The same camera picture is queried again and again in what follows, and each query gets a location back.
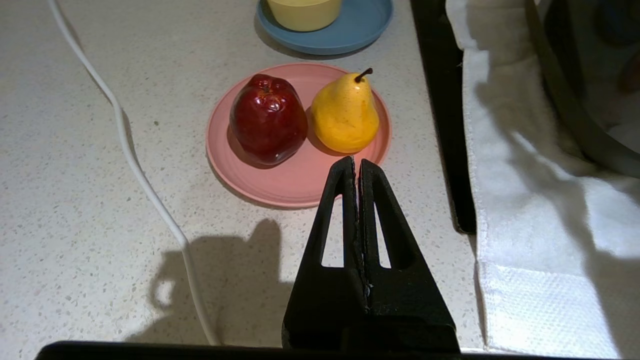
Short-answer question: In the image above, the white power cable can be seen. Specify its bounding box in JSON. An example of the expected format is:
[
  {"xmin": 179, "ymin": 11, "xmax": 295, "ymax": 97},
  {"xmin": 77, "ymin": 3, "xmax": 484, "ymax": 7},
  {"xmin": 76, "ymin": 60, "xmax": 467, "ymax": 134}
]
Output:
[{"xmin": 47, "ymin": 0, "xmax": 221, "ymax": 347}]

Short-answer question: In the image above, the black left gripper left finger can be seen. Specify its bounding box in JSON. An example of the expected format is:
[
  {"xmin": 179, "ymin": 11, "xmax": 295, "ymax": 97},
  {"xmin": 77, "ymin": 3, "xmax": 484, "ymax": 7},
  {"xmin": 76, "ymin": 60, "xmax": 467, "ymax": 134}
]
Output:
[{"xmin": 281, "ymin": 155, "xmax": 371, "ymax": 350}]

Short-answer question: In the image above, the pink plate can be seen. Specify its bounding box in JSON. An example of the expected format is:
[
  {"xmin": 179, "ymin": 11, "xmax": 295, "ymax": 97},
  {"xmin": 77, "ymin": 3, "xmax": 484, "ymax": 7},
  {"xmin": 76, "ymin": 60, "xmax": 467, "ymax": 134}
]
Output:
[{"xmin": 205, "ymin": 62, "xmax": 392, "ymax": 209}]

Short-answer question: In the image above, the yellow pear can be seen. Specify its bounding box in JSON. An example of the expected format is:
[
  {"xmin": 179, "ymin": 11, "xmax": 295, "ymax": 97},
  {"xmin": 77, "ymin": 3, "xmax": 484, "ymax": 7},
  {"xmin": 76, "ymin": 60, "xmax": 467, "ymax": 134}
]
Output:
[{"xmin": 310, "ymin": 68, "xmax": 380, "ymax": 154}]

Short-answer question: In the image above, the dark grey rice cooker base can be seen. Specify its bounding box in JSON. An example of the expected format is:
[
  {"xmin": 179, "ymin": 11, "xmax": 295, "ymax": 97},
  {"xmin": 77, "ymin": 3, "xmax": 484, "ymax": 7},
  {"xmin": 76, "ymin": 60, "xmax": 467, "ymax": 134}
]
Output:
[{"xmin": 523, "ymin": 0, "xmax": 640, "ymax": 180}]

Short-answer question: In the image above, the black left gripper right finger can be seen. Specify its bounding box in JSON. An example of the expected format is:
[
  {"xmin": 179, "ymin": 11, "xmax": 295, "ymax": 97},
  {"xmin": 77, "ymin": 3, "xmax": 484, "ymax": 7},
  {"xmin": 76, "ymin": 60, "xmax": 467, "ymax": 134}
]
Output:
[{"xmin": 358, "ymin": 158, "xmax": 460, "ymax": 352}]

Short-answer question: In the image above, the white towel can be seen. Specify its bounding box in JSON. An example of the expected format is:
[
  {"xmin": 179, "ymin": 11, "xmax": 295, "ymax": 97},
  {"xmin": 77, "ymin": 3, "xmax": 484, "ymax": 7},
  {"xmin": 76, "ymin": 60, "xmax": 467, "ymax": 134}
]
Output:
[{"xmin": 445, "ymin": 0, "xmax": 640, "ymax": 360}]

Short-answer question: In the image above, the blue plate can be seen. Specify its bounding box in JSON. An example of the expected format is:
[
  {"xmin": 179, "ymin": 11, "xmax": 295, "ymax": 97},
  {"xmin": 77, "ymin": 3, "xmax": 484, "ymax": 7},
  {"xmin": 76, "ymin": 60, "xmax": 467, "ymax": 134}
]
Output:
[{"xmin": 256, "ymin": 0, "xmax": 394, "ymax": 56}]

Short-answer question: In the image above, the yellow bowl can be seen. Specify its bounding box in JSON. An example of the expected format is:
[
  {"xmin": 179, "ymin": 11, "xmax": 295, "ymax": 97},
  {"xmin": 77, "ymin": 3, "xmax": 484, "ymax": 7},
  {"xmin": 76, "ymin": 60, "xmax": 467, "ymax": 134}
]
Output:
[{"xmin": 266, "ymin": 0, "xmax": 343, "ymax": 32}]

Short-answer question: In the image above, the black flat board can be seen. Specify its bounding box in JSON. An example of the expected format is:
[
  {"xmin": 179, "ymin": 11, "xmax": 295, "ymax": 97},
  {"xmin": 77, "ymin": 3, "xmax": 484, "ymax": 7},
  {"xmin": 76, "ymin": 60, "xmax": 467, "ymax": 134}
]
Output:
[{"xmin": 410, "ymin": 0, "xmax": 477, "ymax": 235}]

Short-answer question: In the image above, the red apple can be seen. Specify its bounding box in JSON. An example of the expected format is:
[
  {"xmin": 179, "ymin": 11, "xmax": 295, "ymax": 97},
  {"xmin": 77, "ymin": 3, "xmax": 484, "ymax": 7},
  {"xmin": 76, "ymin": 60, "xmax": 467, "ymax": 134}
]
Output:
[{"xmin": 229, "ymin": 74, "xmax": 309, "ymax": 167}]

